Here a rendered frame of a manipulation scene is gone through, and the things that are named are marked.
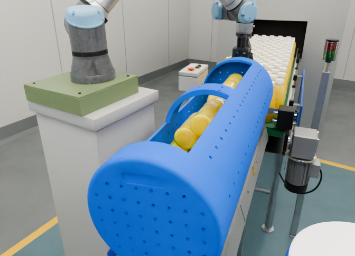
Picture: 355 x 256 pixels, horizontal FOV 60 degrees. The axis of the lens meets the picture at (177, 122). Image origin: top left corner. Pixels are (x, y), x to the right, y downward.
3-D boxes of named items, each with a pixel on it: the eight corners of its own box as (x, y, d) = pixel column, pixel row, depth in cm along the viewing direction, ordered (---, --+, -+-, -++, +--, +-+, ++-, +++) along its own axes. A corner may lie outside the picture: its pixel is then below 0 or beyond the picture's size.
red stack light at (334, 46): (323, 50, 151) (325, 41, 149) (323, 48, 156) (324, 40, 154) (338, 51, 149) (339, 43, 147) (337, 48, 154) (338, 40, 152)
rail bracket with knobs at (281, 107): (270, 130, 140) (273, 108, 136) (272, 123, 146) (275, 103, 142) (293, 133, 137) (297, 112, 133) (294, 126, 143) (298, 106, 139)
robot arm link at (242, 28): (237, 21, 140) (255, 22, 137) (236, 31, 141) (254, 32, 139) (234, 22, 133) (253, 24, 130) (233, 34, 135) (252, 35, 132)
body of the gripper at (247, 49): (231, 61, 139) (233, 34, 134) (234, 57, 146) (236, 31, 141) (248, 63, 136) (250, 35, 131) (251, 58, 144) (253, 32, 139)
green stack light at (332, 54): (321, 60, 153) (323, 50, 151) (321, 57, 158) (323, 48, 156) (335, 61, 151) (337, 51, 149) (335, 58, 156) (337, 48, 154)
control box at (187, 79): (178, 90, 161) (178, 70, 156) (190, 80, 178) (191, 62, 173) (196, 92, 157) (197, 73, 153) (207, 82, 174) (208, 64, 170)
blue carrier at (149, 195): (99, 262, 69) (72, 149, 58) (208, 117, 143) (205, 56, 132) (224, 298, 58) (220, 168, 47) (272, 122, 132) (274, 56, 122)
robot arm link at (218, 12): (223, 0, 120) (247, 0, 124) (209, 0, 129) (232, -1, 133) (222, 21, 123) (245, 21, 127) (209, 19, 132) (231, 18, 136)
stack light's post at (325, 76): (289, 236, 201) (321, 72, 156) (289, 232, 204) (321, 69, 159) (296, 238, 200) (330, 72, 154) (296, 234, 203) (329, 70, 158)
